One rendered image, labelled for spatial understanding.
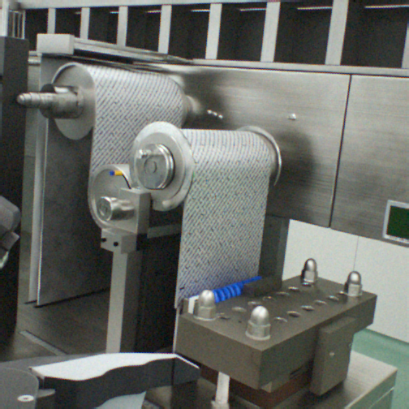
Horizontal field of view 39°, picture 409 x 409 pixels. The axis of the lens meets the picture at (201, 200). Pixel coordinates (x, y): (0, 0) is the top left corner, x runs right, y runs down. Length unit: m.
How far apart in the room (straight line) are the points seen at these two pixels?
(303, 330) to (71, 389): 0.68
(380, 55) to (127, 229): 0.59
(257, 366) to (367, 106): 0.53
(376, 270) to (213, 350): 2.87
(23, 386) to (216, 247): 0.78
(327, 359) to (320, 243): 2.88
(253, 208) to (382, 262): 2.64
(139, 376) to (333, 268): 3.55
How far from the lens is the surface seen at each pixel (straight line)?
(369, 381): 1.12
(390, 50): 1.20
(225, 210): 1.01
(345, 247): 3.77
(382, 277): 3.70
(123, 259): 0.98
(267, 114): 1.22
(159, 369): 0.31
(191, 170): 0.91
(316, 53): 1.27
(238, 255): 1.08
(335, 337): 1.00
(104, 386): 0.29
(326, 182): 1.15
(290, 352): 0.91
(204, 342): 0.90
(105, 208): 0.94
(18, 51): 1.10
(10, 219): 0.22
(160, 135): 0.95
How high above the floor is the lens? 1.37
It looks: 10 degrees down
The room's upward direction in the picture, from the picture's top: 6 degrees clockwise
